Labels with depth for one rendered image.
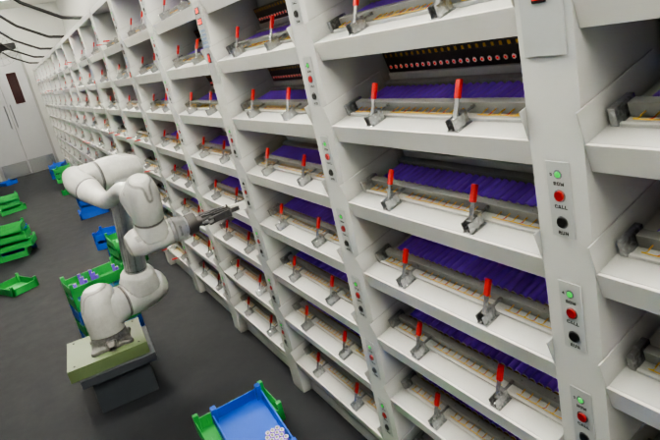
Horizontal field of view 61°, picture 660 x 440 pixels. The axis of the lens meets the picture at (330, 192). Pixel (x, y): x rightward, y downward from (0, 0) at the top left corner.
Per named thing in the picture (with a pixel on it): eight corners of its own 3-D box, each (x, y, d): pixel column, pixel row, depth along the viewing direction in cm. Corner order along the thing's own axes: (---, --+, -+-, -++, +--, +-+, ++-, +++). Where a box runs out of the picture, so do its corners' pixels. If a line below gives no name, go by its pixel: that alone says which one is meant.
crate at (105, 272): (73, 299, 296) (68, 286, 293) (64, 290, 311) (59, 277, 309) (128, 275, 312) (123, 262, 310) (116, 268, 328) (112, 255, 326)
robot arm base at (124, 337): (91, 361, 239) (87, 350, 238) (89, 343, 259) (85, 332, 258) (135, 345, 246) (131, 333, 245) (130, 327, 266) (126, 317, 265)
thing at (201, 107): (228, 128, 207) (209, 95, 202) (183, 123, 259) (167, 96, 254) (271, 101, 215) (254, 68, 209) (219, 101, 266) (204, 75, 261)
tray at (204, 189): (254, 228, 218) (243, 208, 215) (206, 203, 270) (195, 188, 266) (295, 199, 225) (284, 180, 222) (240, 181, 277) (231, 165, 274)
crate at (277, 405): (213, 460, 203) (207, 442, 201) (196, 432, 220) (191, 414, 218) (286, 418, 216) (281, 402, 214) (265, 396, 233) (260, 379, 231)
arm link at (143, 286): (117, 308, 266) (157, 289, 280) (134, 323, 256) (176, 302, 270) (82, 157, 234) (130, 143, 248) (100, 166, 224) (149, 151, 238)
